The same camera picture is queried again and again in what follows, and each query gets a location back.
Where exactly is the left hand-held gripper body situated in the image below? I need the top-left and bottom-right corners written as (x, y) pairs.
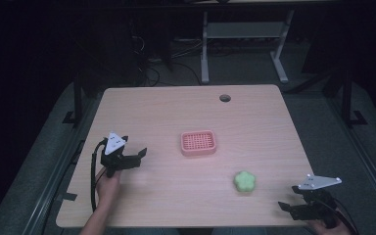
top-left (100, 131), bottom-right (128, 179)

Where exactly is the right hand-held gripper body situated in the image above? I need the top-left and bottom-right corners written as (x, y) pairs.
top-left (291, 173), bottom-right (343, 229)

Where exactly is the green flower-shaped soap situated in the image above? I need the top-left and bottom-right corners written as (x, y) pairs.
top-left (233, 169), bottom-right (257, 193)

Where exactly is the pink soap dish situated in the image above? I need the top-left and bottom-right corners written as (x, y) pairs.
top-left (179, 129), bottom-right (217, 158)

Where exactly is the person's right hand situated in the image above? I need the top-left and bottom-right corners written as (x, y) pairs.
top-left (305, 217), bottom-right (353, 235)

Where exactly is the person's left hand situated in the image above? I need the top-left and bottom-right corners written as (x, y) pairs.
top-left (94, 166), bottom-right (122, 206)

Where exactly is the black metal stand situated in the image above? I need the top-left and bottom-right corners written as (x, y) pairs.
top-left (341, 69), bottom-right (369, 127)
top-left (62, 73), bottom-right (84, 125)

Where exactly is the grey tape strip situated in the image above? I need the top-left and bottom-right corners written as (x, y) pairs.
top-left (56, 192), bottom-right (78, 202)

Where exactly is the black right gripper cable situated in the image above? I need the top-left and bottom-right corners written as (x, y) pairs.
top-left (332, 197), bottom-right (360, 235)

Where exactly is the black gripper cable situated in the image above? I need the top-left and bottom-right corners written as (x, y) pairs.
top-left (332, 197), bottom-right (360, 235)
top-left (90, 138), bottom-right (109, 213)

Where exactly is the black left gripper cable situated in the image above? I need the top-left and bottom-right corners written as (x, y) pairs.
top-left (90, 138), bottom-right (109, 213)

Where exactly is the floor cables bundle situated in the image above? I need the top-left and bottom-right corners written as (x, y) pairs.
top-left (128, 32), bottom-right (204, 87)

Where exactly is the white metal stand frame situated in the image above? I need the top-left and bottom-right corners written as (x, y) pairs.
top-left (200, 9), bottom-right (296, 85)

